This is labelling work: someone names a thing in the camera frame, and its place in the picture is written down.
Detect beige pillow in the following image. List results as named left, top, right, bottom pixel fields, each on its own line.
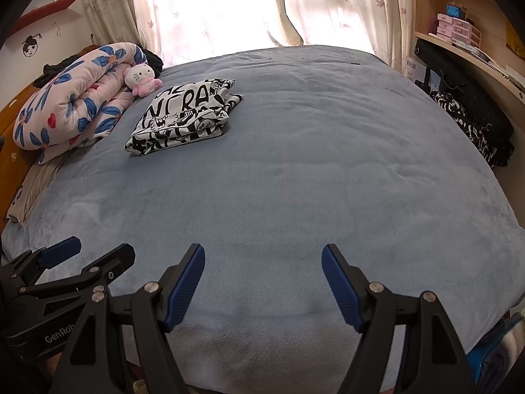
left=6, top=154, right=76, bottom=224

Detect white cardboard box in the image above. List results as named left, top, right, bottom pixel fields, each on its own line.
left=404, top=55, right=429, bottom=85

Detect long black bag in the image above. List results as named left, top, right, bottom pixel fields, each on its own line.
left=413, top=39, right=515, bottom=148

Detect floral pink quilt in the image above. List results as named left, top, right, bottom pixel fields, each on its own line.
left=12, top=42, right=144, bottom=165

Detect black garment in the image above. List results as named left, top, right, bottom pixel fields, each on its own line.
left=33, top=51, right=89, bottom=89

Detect pink drawer boxes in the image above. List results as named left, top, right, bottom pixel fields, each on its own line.
left=435, top=13, right=482, bottom=48

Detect black and white printed jacket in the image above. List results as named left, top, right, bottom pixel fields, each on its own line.
left=125, top=78, right=243, bottom=157

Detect blue fabric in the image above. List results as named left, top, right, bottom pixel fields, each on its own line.
left=468, top=312, right=525, bottom=394

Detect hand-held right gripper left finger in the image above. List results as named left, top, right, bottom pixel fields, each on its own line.
left=49, top=243, right=206, bottom=394

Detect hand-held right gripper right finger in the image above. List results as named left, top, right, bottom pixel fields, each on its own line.
left=321, top=243, right=470, bottom=394

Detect black and white patterned cloth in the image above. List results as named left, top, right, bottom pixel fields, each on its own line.
left=430, top=90, right=499, bottom=169

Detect blue bed blanket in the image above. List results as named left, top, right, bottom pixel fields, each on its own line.
left=0, top=44, right=525, bottom=394

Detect dark cloth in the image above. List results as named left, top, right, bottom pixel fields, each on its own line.
left=141, top=47, right=165, bottom=77

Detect wooden bookshelf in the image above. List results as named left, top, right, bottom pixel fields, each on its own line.
left=410, top=0, right=525, bottom=103

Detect yellow paper sheet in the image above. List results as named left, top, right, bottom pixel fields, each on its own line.
left=505, top=20, right=525, bottom=56

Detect floral sheer curtain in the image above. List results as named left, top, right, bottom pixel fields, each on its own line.
left=266, top=0, right=415, bottom=70
left=76, top=0, right=173, bottom=66

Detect red wall shelf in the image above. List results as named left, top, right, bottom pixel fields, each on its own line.
left=10, top=0, right=80, bottom=35

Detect white and pink plush cat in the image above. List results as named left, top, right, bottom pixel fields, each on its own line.
left=124, top=63, right=162, bottom=98

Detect black face wall sticker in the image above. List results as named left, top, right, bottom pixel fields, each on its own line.
left=21, top=33, right=42, bottom=57

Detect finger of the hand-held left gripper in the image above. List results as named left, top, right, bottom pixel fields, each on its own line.
left=6, top=236, right=83, bottom=286
left=18, top=243, right=136, bottom=308

